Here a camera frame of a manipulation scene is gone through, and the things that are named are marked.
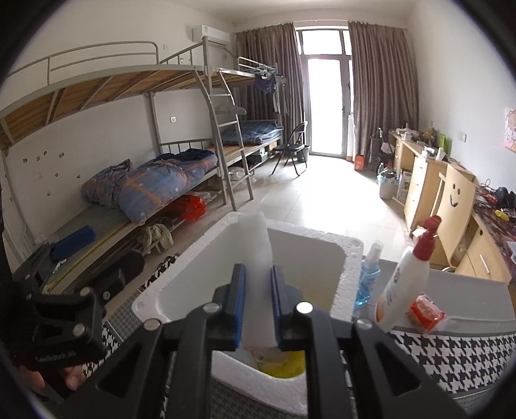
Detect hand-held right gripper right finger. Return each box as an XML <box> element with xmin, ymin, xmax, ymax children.
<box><xmin>269</xmin><ymin>264</ymin><xmax>470</xmax><ymax>419</ymax></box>

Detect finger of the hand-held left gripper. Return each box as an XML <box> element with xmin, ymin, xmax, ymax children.
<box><xmin>30</xmin><ymin>253</ymin><xmax>146</xmax><ymax>348</ymax></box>

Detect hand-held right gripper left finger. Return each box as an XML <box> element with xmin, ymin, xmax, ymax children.
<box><xmin>64</xmin><ymin>264</ymin><xmax>247</xmax><ymax>419</ymax></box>

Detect white foam box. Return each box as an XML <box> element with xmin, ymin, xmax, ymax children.
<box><xmin>132</xmin><ymin>212</ymin><xmax>365</xmax><ymax>417</ymax></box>

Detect yellow sponge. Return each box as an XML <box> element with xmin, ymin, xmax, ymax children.
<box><xmin>258</xmin><ymin>350</ymin><xmax>307</xmax><ymax>379</ymax></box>

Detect person's left hand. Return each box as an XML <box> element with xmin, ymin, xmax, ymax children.
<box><xmin>16</xmin><ymin>365</ymin><xmax>87</xmax><ymax>399</ymax></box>

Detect blue roll pillow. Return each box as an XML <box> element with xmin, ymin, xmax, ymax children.
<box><xmin>50</xmin><ymin>226</ymin><xmax>96</xmax><ymax>262</ymax></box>

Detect beige cloth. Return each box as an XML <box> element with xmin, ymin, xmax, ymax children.
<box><xmin>139</xmin><ymin>223</ymin><xmax>174</xmax><ymax>254</ymax></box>

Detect blue spray bottle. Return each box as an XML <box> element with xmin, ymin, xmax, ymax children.
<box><xmin>354</xmin><ymin>240</ymin><xmax>383</xmax><ymax>319</ymax></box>

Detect red plastic bag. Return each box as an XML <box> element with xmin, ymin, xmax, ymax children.
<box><xmin>169</xmin><ymin>194</ymin><xmax>207</xmax><ymax>222</ymax></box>

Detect white pump lotion bottle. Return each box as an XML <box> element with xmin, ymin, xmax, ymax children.
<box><xmin>375</xmin><ymin>215</ymin><xmax>443</xmax><ymax>333</ymax></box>

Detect blue plaid quilt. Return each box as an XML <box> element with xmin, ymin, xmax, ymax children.
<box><xmin>81</xmin><ymin>149</ymin><xmax>218</xmax><ymax>225</ymax></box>

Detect red snack packet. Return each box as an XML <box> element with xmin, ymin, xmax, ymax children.
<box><xmin>409</xmin><ymin>293</ymin><xmax>446</xmax><ymax>333</ymax></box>

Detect white waste bin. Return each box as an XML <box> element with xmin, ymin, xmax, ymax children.
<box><xmin>377</xmin><ymin>163</ymin><xmax>398</xmax><ymax>201</ymax></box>

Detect black folding chair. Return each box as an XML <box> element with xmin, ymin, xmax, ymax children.
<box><xmin>271</xmin><ymin>121</ymin><xmax>309</xmax><ymax>177</ymax></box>

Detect houndstooth tablecloth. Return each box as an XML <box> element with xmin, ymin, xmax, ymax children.
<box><xmin>101</xmin><ymin>254</ymin><xmax>516</xmax><ymax>419</ymax></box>

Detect long wooden desk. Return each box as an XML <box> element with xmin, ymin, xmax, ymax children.
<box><xmin>389</xmin><ymin>131</ymin><xmax>516</xmax><ymax>287</ymax></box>

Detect wooden smiley face chair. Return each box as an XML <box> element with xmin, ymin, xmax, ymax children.
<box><xmin>429</xmin><ymin>163</ymin><xmax>476</xmax><ymax>268</ymax></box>

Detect glass balcony door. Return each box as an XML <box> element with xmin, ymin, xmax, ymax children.
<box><xmin>296</xmin><ymin>27</ymin><xmax>355</xmax><ymax>158</ymax></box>

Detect hanging dark clothes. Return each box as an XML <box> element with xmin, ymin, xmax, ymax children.
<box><xmin>254</xmin><ymin>73</ymin><xmax>279</xmax><ymax>95</ymax></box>

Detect metal bunk bed with ladder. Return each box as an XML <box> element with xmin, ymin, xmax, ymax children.
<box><xmin>203</xmin><ymin>36</ymin><xmax>285</xmax><ymax>202</ymax></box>

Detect brown curtain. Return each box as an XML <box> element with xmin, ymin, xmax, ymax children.
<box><xmin>349</xmin><ymin>20</ymin><xmax>420</xmax><ymax>162</ymax></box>
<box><xmin>235</xmin><ymin>22</ymin><xmax>309</xmax><ymax>150</ymax></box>

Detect black headphones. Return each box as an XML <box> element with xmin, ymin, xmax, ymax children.
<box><xmin>495</xmin><ymin>186</ymin><xmax>516</xmax><ymax>208</ymax></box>

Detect white air conditioner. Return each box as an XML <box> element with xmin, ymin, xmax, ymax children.
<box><xmin>191</xmin><ymin>25</ymin><xmax>231</xmax><ymax>45</ymax></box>

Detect wall poster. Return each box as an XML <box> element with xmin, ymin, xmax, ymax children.
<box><xmin>503</xmin><ymin>107</ymin><xmax>516</xmax><ymax>153</ymax></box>

